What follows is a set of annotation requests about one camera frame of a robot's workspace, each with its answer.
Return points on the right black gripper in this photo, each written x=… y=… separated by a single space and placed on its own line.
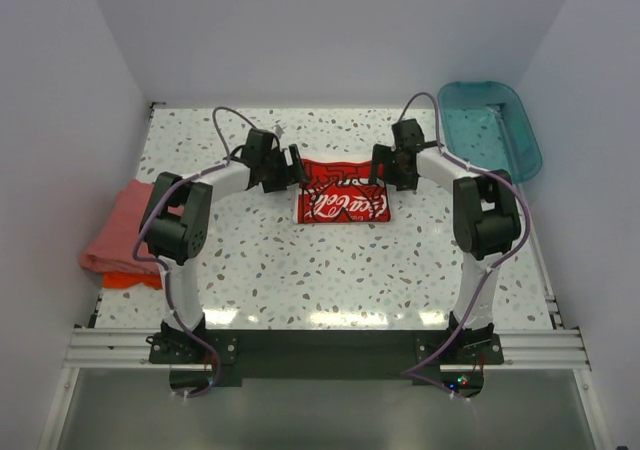
x=382 y=155

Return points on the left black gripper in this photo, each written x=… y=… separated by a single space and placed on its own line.
x=290 y=175

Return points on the white t shirt red print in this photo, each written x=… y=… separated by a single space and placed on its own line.
x=339 y=192

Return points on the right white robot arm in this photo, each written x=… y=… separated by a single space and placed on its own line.
x=485 y=217

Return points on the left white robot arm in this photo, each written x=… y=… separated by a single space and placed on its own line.
x=176 y=221

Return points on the teal plastic basket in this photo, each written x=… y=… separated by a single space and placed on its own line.
x=486 y=124

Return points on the folded pink t shirt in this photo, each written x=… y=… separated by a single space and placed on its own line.
x=112 y=249

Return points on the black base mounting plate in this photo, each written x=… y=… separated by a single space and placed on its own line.
x=228 y=358

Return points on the folded orange t shirt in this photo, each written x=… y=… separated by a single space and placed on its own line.
x=121 y=280

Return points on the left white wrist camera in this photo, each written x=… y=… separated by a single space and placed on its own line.
x=278 y=131

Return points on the aluminium frame rail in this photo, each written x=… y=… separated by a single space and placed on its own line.
x=122 y=348

